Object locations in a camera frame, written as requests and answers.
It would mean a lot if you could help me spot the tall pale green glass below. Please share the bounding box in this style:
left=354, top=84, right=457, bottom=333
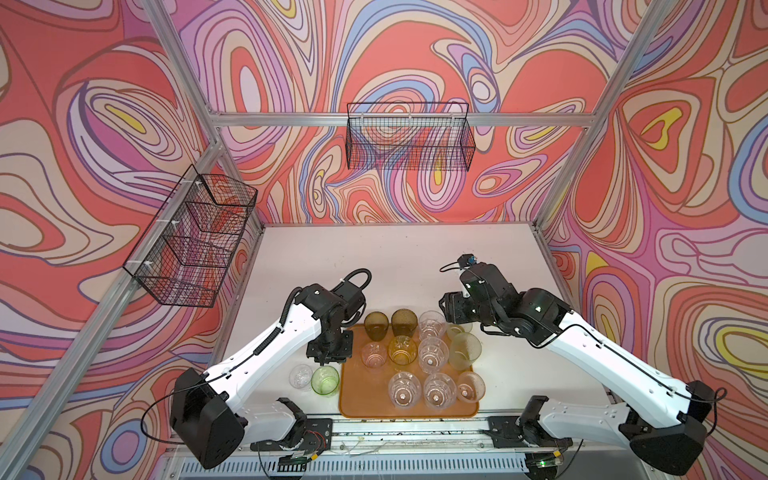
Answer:
left=448, top=332, right=482, bottom=371

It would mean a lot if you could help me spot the brown glass back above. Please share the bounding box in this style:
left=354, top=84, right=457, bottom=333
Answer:
left=364, top=311, right=390, bottom=342

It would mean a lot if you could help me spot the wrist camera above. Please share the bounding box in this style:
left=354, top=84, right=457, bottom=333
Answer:
left=332, top=281, right=367, bottom=327
left=457, top=254, right=520, bottom=303

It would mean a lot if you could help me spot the brown plastic tray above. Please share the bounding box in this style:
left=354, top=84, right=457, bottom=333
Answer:
left=339, top=324, right=479, bottom=419

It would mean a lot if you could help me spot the pink glass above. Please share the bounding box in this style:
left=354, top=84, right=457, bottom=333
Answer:
left=456, top=371, right=486, bottom=404
left=361, top=342, right=388, bottom=369

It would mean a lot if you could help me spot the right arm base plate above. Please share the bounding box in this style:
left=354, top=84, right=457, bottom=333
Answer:
left=485, top=416, right=573, bottom=450

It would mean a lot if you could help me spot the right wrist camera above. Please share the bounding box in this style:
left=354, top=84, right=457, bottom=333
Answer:
left=457, top=254, right=520, bottom=303

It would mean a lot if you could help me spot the bright green glass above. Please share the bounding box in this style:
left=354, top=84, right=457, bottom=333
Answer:
left=310, top=365, right=340, bottom=396

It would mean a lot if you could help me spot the left black wire basket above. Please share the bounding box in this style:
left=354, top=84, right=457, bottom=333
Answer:
left=122, top=166, right=258, bottom=308

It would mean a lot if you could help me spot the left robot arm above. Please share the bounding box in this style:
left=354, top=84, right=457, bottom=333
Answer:
left=169, top=282, right=365, bottom=469

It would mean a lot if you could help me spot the back black wire basket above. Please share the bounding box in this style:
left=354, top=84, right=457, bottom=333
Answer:
left=345, top=100, right=476, bottom=172

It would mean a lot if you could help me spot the small pale green glass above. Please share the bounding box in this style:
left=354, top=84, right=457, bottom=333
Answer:
left=446, top=324, right=472, bottom=340

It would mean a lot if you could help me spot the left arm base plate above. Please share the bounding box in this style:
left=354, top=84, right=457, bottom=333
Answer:
left=250, top=417, right=333, bottom=454

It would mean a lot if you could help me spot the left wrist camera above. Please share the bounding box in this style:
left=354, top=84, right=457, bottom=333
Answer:
left=332, top=281, right=367, bottom=327

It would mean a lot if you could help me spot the dark olive glass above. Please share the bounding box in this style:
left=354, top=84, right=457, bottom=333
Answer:
left=391, top=308, right=418, bottom=337

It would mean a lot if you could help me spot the black wire basket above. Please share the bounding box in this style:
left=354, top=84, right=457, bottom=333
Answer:
left=345, top=100, right=476, bottom=172
left=122, top=166, right=258, bottom=308

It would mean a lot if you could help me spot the yellow glass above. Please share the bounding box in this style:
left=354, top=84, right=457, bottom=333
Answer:
left=387, top=335, right=418, bottom=366

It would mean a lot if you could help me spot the small clear glass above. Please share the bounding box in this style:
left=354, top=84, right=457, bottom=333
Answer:
left=288, top=364, right=314, bottom=390

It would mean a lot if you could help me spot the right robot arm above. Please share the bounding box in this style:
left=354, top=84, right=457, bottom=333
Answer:
left=438, top=287, right=716, bottom=476

